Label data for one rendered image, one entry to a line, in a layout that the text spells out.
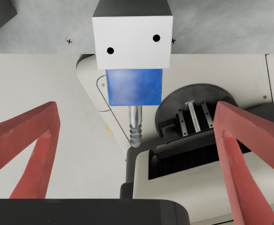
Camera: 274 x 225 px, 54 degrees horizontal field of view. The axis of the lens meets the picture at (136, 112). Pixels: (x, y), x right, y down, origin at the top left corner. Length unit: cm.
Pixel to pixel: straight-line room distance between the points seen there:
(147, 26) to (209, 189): 26
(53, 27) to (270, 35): 18
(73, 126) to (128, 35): 118
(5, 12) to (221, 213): 34
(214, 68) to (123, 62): 69
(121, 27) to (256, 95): 81
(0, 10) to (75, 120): 111
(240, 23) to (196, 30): 4
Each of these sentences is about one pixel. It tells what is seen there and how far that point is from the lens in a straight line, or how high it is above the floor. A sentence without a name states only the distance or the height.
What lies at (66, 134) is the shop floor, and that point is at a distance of 138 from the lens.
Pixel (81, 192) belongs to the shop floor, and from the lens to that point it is 170.
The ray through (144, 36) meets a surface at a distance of 18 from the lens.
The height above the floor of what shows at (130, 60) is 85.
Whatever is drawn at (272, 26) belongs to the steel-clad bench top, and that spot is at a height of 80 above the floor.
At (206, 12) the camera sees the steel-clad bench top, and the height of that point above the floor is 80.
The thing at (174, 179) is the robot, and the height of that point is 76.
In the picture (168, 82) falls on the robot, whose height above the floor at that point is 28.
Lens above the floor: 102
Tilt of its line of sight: 54 degrees down
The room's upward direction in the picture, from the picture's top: 180 degrees clockwise
